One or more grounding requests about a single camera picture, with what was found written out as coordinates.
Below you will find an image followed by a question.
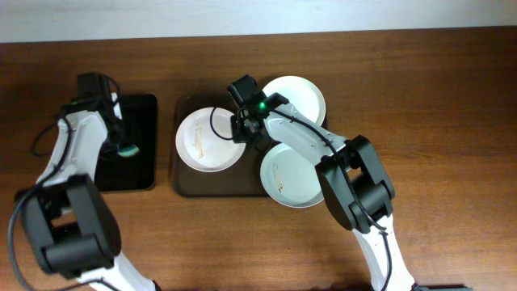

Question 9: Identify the green yellow scrub sponge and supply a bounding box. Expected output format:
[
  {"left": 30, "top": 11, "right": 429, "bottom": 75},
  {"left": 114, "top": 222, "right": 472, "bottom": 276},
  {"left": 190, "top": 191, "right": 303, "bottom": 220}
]
[{"left": 117, "top": 145, "right": 140, "bottom": 158}]

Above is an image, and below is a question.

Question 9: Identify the white plate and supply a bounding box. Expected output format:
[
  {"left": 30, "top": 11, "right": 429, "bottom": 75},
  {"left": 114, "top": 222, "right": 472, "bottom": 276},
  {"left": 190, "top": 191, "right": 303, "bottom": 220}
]
[
  {"left": 175, "top": 108, "right": 246, "bottom": 173},
  {"left": 259, "top": 143, "right": 323, "bottom": 209},
  {"left": 263, "top": 76, "right": 326, "bottom": 125}
]

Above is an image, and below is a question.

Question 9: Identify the white plate bottom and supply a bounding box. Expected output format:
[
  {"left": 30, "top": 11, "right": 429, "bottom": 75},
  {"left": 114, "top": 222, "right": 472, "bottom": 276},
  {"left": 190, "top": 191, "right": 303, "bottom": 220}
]
[{"left": 259, "top": 143, "right": 323, "bottom": 209}]

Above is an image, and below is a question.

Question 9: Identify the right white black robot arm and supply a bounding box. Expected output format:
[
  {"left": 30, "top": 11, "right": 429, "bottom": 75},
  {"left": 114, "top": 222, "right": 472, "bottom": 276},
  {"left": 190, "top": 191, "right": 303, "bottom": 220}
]
[{"left": 231, "top": 91, "right": 416, "bottom": 290}]

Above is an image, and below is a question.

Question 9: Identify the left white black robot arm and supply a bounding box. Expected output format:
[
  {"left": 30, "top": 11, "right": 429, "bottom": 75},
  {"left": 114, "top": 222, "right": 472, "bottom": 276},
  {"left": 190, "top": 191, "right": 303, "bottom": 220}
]
[{"left": 7, "top": 102, "right": 159, "bottom": 290}]

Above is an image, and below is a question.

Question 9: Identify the black plastic tray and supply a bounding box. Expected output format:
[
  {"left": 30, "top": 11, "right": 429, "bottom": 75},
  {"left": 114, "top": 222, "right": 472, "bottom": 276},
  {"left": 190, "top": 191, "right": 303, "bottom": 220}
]
[{"left": 95, "top": 94, "right": 158, "bottom": 192}]

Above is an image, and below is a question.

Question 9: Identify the brown clear plastic tray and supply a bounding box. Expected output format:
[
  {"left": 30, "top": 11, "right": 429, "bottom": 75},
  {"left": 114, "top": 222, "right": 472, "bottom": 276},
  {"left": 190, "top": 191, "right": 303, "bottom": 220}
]
[{"left": 169, "top": 95, "right": 278, "bottom": 198}]

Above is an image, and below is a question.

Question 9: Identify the white plate top dirty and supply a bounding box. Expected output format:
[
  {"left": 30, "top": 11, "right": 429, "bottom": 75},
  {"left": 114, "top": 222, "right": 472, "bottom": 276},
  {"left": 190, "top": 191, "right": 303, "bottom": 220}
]
[{"left": 263, "top": 76, "right": 326, "bottom": 125}]

